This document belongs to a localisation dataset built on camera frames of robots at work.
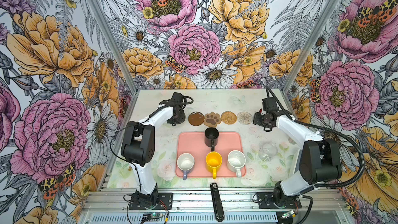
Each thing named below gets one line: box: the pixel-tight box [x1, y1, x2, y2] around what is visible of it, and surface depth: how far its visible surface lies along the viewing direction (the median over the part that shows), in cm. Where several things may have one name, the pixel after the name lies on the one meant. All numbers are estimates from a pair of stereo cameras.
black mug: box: [204, 127, 220, 152], surface depth 91 cm
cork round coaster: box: [220, 110, 237, 125], surface depth 107 cm
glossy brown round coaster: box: [188, 111, 205, 126], surface depth 107 cm
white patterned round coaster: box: [236, 111, 253, 125], surface depth 107 cm
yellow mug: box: [205, 151, 223, 179], surface depth 81 cm
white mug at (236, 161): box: [226, 149, 246, 178], surface depth 81 cm
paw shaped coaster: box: [203, 111, 222, 128], surface depth 107 cm
